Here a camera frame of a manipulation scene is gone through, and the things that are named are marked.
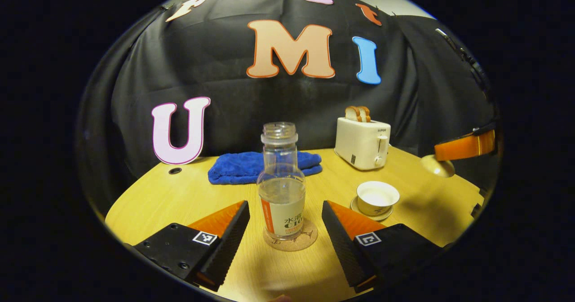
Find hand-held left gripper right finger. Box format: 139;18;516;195
322;200;443;293

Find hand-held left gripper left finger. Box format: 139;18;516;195
133;200;251;292

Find round cork coaster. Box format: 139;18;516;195
263;220;318;252

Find white teacup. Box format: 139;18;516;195
357;181;400;216

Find clear plastic water bottle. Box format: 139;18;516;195
257;122;307;241

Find white saucer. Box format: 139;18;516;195
350;196;394;222

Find blue towel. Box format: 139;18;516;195
208;151;323;186

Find white toaster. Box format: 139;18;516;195
335;117;391;171

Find black backdrop cloth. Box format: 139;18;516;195
79;0;499;213

